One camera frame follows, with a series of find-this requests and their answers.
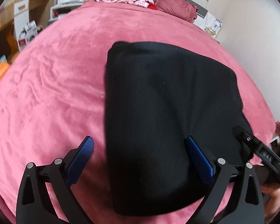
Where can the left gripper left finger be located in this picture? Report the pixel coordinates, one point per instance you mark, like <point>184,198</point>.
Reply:
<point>34,204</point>

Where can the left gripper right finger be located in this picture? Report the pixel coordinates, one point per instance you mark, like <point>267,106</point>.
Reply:
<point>245,204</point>

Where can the wooden desk with drawers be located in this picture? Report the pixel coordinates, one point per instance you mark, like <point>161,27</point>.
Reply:
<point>15,17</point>

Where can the red garment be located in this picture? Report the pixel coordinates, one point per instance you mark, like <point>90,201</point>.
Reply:
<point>151,5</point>

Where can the dark red pillow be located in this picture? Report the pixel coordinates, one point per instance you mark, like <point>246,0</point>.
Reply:
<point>178,8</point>

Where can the white box with picture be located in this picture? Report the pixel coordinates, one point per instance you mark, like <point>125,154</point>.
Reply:
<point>28,33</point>

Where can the glass bottle on nightstand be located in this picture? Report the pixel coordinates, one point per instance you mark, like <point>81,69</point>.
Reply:
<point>211,30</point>

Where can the person's right hand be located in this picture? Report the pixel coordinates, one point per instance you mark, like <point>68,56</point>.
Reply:
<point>272,205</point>

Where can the pink bed blanket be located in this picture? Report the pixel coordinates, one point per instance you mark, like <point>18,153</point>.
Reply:
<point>52,97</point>

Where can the black pants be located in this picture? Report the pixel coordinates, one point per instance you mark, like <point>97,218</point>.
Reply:
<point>156,96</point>

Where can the right white nightstand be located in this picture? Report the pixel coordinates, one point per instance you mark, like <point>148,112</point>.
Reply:
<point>208,20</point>

